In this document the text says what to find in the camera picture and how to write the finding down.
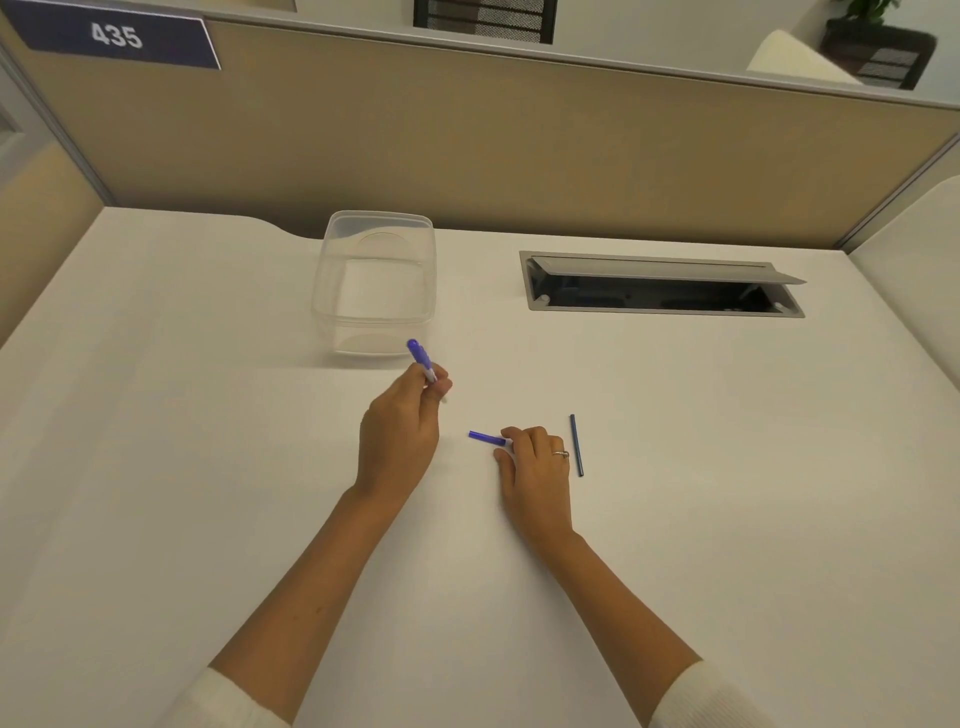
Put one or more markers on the person's left forearm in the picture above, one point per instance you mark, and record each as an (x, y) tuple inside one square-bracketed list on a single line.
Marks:
[(315, 592)]

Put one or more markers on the cream seat backrest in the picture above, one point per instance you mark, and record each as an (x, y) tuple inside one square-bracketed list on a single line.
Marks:
[(795, 60)]

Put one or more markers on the black mesh office chair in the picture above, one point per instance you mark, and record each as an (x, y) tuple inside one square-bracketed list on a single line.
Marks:
[(484, 19), (881, 56)]

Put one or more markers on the green potted plant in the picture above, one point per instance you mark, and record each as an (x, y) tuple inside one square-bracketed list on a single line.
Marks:
[(866, 9)]

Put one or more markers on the person's right thumb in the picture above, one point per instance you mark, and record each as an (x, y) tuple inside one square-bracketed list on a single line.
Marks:
[(502, 469)]

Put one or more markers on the blue and white pen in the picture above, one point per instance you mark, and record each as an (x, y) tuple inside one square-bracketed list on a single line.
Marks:
[(484, 436), (420, 356)]

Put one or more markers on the person's right forearm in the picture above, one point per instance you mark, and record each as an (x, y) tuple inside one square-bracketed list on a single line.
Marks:
[(607, 607)]

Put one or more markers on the beige desk partition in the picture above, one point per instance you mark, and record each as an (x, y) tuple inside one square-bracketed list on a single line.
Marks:
[(480, 142)]

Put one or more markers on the blue number sign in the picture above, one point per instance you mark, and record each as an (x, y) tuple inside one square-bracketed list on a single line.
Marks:
[(112, 34)]

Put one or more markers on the white right sleeve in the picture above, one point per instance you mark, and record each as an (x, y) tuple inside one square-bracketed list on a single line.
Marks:
[(709, 697)]

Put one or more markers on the person's left thumb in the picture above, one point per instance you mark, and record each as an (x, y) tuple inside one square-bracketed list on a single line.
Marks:
[(439, 391)]

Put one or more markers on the white left sleeve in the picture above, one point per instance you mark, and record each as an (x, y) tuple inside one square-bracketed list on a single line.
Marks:
[(217, 701)]

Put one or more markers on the clear plastic container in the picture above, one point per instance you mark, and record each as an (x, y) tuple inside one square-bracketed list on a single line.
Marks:
[(375, 289)]

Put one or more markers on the slim dark blue pen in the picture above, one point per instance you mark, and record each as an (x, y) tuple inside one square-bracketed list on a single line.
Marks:
[(576, 446)]

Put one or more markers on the person's right middle finger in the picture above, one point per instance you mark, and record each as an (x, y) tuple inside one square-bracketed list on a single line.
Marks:
[(540, 438)]

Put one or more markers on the white neighbouring desk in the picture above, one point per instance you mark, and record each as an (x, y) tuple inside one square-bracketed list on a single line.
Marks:
[(911, 277)]

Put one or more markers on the person's left hand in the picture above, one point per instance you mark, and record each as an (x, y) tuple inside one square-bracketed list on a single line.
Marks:
[(394, 439)]

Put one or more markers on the white sleeve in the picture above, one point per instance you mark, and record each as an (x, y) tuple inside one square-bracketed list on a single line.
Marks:
[(709, 697), (217, 701)]

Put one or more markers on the person's right hand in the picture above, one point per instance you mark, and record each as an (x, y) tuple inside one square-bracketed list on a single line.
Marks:
[(538, 487)]

